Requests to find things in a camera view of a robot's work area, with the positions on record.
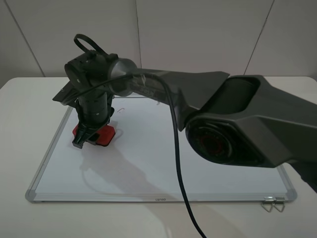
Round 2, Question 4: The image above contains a red whiteboard eraser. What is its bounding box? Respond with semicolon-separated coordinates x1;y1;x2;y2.
72;125;115;147

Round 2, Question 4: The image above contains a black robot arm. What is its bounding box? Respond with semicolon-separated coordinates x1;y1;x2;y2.
62;50;317;189

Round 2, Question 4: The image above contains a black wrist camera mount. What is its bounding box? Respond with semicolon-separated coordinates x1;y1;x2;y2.
53;81;78;108

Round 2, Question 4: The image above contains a metal hanging clip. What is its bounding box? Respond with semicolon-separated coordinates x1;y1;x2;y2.
261;196;275;213
272;197;285;213

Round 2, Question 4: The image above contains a left metal hanging clip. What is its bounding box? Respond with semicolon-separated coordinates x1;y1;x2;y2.
261;196;275;213

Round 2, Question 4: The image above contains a white aluminium-framed whiteboard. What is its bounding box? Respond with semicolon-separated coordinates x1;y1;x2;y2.
25;96;297;203

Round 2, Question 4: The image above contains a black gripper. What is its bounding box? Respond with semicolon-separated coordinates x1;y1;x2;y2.
72;92;114;149

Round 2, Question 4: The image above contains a right metal hanging clip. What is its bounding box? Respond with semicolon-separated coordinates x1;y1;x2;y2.
272;197;285;213

